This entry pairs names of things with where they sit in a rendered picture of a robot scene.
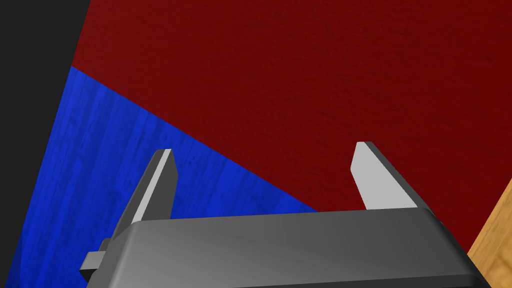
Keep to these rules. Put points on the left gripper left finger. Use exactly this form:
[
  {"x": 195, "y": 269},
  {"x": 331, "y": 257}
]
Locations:
[{"x": 158, "y": 192}]

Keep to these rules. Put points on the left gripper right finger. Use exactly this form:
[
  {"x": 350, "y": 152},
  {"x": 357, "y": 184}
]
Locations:
[{"x": 380, "y": 184}]

